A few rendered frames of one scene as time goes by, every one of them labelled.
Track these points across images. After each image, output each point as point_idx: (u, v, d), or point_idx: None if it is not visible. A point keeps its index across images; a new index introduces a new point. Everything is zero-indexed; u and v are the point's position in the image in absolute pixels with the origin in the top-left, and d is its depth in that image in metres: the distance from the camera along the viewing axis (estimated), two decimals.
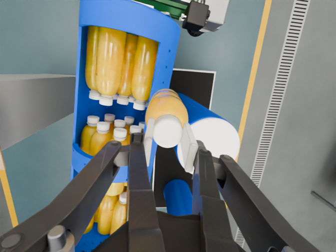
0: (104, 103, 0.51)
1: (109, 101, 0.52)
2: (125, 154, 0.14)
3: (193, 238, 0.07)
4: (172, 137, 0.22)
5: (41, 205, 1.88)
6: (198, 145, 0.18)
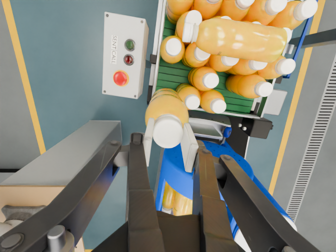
0: None
1: None
2: (124, 154, 0.14)
3: (193, 238, 0.07)
4: None
5: (87, 229, 2.09)
6: (198, 145, 0.18)
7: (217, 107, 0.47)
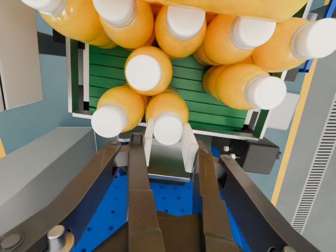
0: None
1: None
2: (124, 154, 0.14)
3: (193, 238, 0.07)
4: None
5: None
6: (198, 145, 0.18)
7: (164, 132, 0.21)
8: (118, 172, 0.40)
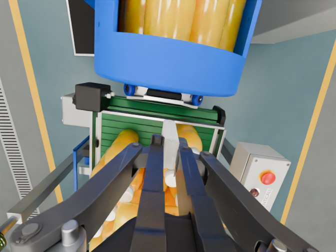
0: None
1: None
2: (146, 155, 0.14)
3: (193, 238, 0.07)
4: None
5: None
6: (181, 142, 0.18)
7: None
8: None
